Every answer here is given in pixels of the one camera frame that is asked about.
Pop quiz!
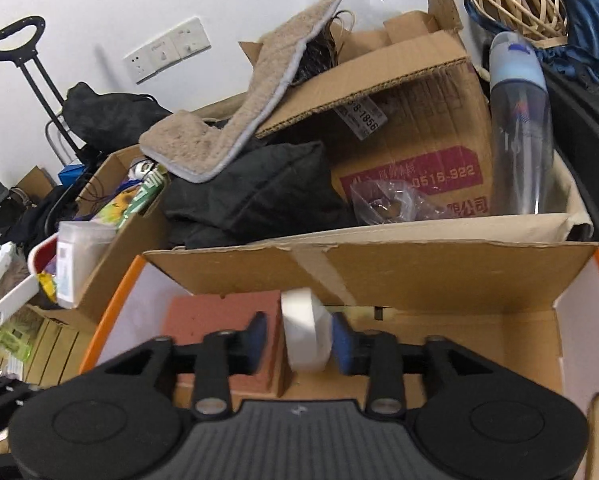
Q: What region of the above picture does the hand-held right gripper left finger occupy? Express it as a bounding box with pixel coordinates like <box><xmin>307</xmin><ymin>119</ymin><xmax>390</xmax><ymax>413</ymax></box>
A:
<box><xmin>104</xmin><ymin>312</ymin><xmax>268</xmax><ymax>420</ymax></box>

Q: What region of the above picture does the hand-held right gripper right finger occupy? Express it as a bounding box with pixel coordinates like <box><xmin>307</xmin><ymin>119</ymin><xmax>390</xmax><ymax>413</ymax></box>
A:
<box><xmin>332</xmin><ymin>313</ymin><xmax>495</xmax><ymax>420</ymax></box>

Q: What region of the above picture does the white tape roll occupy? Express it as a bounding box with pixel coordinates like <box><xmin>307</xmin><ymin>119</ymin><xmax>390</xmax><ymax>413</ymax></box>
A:
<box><xmin>281</xmin><ymin>288</ymin><xmax>333</xmax><ymax>374</ymax></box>

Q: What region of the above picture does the orange rimmed cardboard box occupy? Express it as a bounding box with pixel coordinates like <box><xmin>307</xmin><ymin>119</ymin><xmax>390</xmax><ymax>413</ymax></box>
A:
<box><xmin>78</xmin><ymin>240</ymin><xmax>599</xmax><ymax>480</ymax></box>

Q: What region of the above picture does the white red-rimmed dustpan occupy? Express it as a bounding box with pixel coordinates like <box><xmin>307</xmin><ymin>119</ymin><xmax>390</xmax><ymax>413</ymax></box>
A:
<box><xmin>0</xmin><ymin>234</ymin><xmax>61</xmax><ymax>331</ymax></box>

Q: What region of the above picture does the yellow small item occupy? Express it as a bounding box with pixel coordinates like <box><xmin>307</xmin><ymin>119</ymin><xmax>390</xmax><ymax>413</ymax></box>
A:
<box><xmin>38</xmin><ymin>271</ymin><xmax>59</xmax><ymax>303</ymax></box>

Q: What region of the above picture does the black padded cloth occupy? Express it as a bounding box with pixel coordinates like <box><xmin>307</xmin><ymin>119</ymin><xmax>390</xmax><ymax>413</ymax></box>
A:
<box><xmin>162</xmin><ymin>141</ymin><xmax>361</xmax><ymax>250</ymax></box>

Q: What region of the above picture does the clear crumpled plastic bag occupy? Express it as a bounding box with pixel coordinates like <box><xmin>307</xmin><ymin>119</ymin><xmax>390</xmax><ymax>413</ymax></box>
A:
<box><xmin>349</xmin><ymin>179</ymin><xmax>449</xmax><ymax>227</ymax></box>

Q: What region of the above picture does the white plastic container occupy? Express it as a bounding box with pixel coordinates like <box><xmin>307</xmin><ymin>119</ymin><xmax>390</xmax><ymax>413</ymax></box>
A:
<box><xmin>56</xmin><ymin>220</ymin><xmax>117</xmax><ymax>310</ymax></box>

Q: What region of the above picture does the small open cardboard box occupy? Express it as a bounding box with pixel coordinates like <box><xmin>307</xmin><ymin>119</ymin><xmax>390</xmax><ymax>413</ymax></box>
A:
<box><xmin>28</xmin><ymin>145</ymin><xmax>171</xmax><ymax>332</ymax></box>

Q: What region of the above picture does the dark clothes pile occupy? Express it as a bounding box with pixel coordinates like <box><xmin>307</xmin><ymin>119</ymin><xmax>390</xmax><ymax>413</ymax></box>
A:
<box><xmin>0</xmin><ymin>178</ymin><xmax>83</xmax><ymax>263</ymax></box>

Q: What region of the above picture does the green striped packet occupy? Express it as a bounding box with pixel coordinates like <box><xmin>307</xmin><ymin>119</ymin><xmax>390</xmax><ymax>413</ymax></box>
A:
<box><xmin>116</xmin><ymin>169</ymin><xmax>171</xmax><ymax>232</ymax></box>

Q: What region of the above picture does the sunflower print packet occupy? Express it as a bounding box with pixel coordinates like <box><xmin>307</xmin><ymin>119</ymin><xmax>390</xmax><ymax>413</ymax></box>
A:
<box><xmin>88</xmin><ymin>194</ymin><xmax>136</xmax><ymax>232</ymax></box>

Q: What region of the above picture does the plain small cardboard box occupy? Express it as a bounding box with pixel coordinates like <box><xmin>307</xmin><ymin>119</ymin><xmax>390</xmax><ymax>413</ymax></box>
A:
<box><xmin>14</xmin><ymin>165</ymin><xmax>56</xmax><ymax>202</ymax></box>

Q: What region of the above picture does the small blue box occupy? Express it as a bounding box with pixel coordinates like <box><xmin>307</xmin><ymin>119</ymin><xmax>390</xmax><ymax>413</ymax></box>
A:
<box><xmin>58</xmin><ymin>162</ymin><xmax>88</xmax><ymax>189</ymax></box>

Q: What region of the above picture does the beige fleece mat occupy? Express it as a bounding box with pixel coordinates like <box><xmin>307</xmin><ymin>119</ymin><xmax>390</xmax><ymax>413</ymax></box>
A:
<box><xmin>138</xmin><ymin>0</ymin><xmax>343</xmax><ymax>184</ymax></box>

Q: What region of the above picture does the large brown cardboard box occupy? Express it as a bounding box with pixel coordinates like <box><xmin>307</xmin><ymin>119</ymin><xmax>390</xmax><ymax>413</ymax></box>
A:
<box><xmin>238</xmin><ymin>0</ymin><xmax>496</xmax><ymax>222</ymax></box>

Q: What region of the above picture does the black bag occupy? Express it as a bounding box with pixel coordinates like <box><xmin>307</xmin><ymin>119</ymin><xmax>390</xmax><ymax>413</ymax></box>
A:
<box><xmin>62</xmin><ymin>81</ymin><xmax>174</xmax><ymax>154</ymax></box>

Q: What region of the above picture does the blue capped water bottle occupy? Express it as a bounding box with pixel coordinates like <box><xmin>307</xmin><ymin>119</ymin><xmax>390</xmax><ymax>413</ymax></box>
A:
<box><xmin>488</xmin><ymin>31</ymin><xmax>556</xmax><ymax>216</ymax></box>

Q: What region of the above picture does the dark raffia basket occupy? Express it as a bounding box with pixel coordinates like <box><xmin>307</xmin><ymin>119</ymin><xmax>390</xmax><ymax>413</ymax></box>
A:
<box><xmin>292</xmin><ymin>9</ymin><xmax>351</xmax><ymax>87</ymax></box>

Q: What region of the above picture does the black suitcase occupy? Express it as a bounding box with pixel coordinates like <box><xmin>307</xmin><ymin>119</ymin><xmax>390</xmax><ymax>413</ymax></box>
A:
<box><xmin>538</xmin><ymin>54</ymin><xmax>599</xmax><ymax>263</ymax></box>

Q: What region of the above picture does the blue cloth bag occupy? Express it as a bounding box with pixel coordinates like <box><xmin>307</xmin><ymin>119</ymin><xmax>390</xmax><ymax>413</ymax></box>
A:
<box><xmin>461</xmin><ymin>0</ymin><xmax>599</xmax><ymax>63</ymax></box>

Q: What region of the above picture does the white wall socket plate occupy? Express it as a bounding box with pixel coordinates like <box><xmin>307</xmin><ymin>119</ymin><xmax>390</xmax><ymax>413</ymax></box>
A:
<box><xmin>123</xmin><ymin>16</ymin><xmax>212</xmax><ymax>85</ymax></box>

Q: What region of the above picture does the black trolley handle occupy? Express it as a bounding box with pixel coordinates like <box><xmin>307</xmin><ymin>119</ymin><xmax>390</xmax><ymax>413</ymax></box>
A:
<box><xmin>0</xmin><ymin>15</ymin><xmax>89</xmax><ymax>167</ymax></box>

